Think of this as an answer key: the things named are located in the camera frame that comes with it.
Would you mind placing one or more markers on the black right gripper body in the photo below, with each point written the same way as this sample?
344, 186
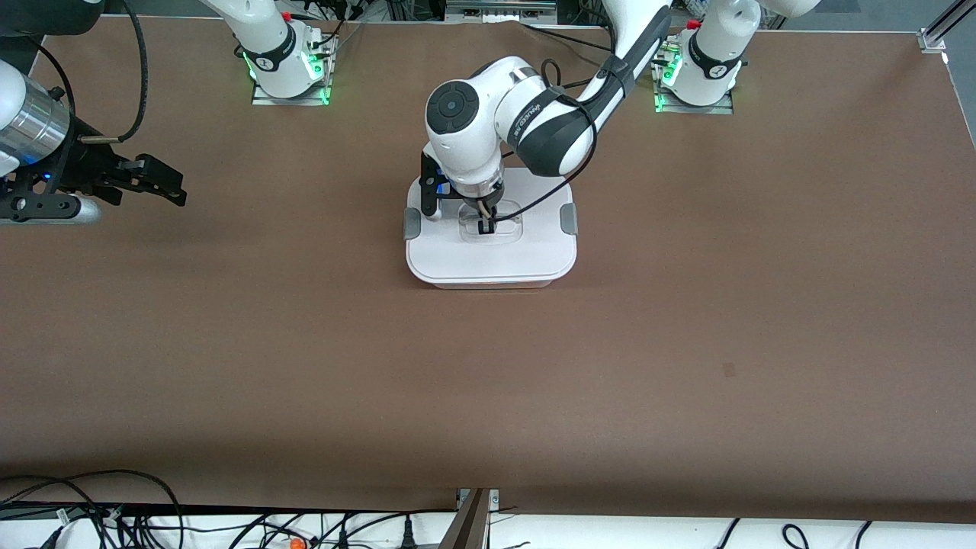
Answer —
82, 165

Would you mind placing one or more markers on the white box lid grey clips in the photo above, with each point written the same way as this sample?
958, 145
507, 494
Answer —
488, 259

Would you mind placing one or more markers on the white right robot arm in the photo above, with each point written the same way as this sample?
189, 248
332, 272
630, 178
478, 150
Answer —
267, 53

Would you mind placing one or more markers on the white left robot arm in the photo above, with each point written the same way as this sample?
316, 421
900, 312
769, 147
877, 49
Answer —
465, 152

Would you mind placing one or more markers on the pink translucent plastic box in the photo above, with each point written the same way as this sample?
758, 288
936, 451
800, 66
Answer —
488, 284

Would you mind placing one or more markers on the brown table cover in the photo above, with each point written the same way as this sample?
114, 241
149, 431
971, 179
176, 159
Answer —
534, 381

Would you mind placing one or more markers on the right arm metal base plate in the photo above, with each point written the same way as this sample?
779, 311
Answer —
267, 99

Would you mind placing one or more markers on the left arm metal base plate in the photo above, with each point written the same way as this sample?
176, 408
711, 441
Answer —
717, 109

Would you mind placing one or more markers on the aluminium profile post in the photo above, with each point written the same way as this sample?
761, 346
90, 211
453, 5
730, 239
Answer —
469, 526

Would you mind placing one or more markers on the aluminium corner bracket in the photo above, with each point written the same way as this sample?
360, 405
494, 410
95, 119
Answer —
934, 38

